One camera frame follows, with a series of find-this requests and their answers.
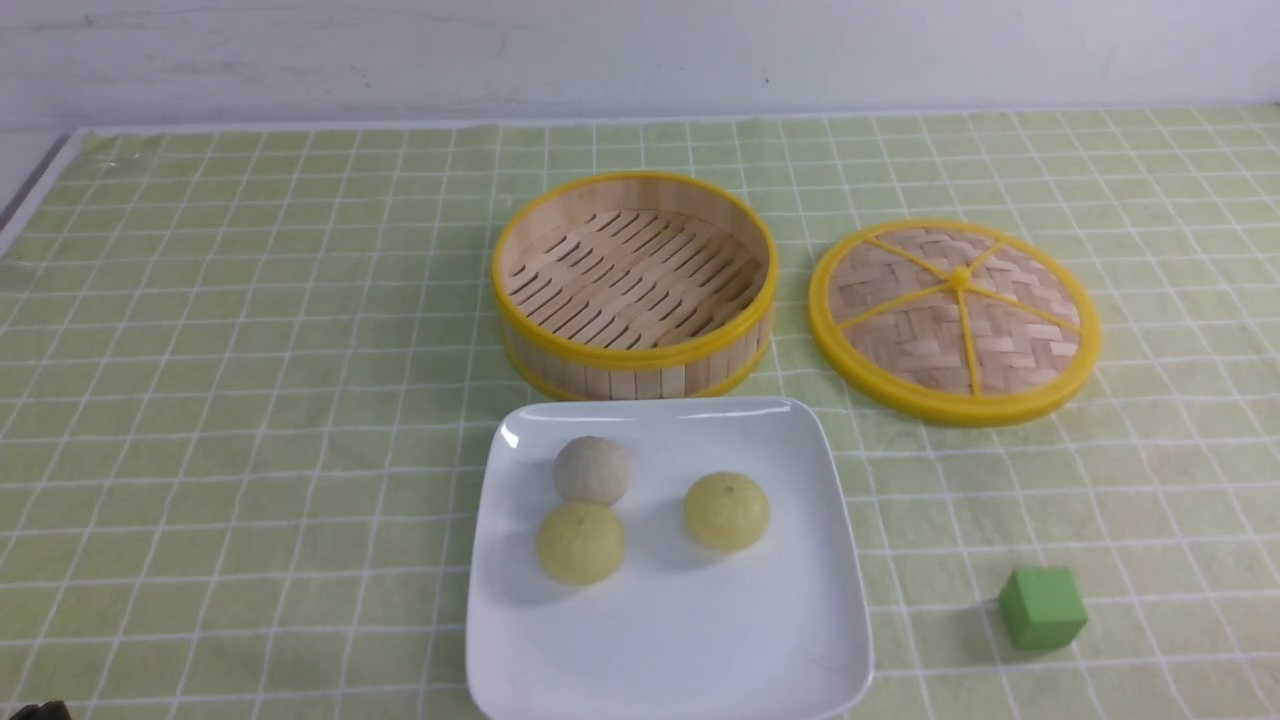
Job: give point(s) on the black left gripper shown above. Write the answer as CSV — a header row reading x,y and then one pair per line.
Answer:
x,y
50,710

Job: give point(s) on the yellow steamed bun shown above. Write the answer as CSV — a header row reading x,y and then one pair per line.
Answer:
x,y
580,543
726,511

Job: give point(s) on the white steamed bun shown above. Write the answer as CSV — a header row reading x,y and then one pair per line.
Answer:
x,y
593,469

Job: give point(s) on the white square plate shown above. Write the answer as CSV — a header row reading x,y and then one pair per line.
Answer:
x,y
778,631

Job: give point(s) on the green checkered tablecloth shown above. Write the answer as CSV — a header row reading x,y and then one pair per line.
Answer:
x,y
250,380

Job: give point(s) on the bamboo steamer basket yellow rim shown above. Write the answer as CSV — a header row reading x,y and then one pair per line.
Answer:
x,y
635,285

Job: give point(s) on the woven bamboo steamer lid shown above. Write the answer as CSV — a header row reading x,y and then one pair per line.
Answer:
x,y
953,323

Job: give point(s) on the green cube block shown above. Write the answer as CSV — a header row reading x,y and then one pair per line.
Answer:
x,y
1042,608

